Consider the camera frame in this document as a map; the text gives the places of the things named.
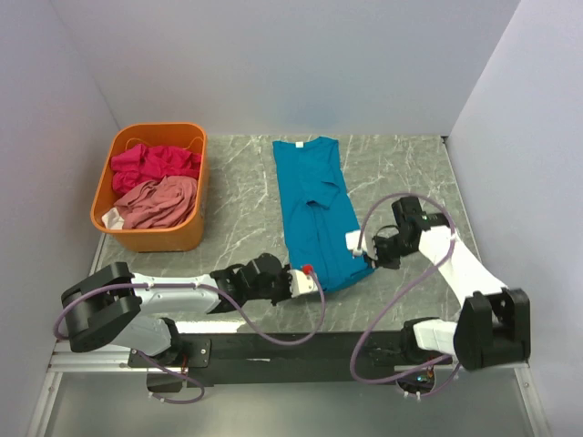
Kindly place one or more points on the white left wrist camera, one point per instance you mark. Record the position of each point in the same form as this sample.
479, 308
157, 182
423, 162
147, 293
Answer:
303, 281

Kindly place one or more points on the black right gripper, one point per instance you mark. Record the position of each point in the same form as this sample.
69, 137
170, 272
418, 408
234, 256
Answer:
379, 259

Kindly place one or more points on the magenta t shirt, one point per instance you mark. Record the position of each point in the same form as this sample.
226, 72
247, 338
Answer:
142, 163

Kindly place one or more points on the orange plastic laundry basket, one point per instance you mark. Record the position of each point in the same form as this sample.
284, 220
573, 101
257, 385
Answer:
185, 236

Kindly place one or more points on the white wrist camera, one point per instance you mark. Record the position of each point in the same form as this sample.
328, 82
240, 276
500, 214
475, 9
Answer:
356, 243
303, 281

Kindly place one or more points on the blue t shirt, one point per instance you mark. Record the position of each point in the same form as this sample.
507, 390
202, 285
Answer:
317, 212

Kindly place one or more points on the white cloth in basket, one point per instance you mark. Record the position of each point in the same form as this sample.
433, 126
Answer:
113, 220

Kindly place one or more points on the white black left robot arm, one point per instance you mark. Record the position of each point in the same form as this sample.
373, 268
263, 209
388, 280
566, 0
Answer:
117, 306

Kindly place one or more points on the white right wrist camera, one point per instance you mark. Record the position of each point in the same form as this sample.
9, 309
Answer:
356, 243

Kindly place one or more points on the black base crossbeam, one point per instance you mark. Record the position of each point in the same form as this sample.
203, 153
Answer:
239, 358

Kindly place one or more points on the aluminium frame rail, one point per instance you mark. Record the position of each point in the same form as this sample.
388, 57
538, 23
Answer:
99, 393

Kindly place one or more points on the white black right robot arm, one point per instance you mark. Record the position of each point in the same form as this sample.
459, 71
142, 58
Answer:
493, 326

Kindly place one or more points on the dusty pink t shirt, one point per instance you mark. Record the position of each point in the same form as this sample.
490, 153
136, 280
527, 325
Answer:
157, 205

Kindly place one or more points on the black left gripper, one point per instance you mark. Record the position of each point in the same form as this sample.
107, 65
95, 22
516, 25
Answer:
287, 292

